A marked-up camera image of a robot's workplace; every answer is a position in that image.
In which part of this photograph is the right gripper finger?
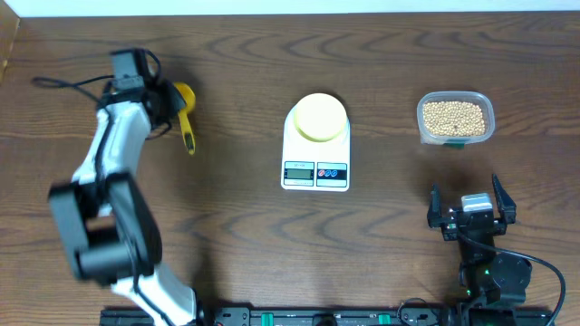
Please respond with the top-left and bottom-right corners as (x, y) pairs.
(492, 174), (517, 224)
(427, 185), (442, 228)

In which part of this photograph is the yellow measuring scoop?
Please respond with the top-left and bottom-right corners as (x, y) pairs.
(174, 82), (196, 155)

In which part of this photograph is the white digital kitchen scale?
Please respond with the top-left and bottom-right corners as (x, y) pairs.
(280, 103), (351, 192)

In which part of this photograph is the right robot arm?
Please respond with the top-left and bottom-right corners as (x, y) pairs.
(427, 175), (532, 325)

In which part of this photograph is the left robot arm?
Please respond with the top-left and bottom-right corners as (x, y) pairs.
(48, 80), (208, 325)

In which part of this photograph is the yellow plastic bowl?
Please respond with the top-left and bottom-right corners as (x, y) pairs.
(293, 93), (348, 142)

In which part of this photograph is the clear container of soybeans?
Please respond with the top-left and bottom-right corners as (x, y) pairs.
(417, 91), (496, 148)

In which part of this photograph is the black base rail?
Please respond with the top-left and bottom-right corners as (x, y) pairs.
(99, 305), (551, 326)

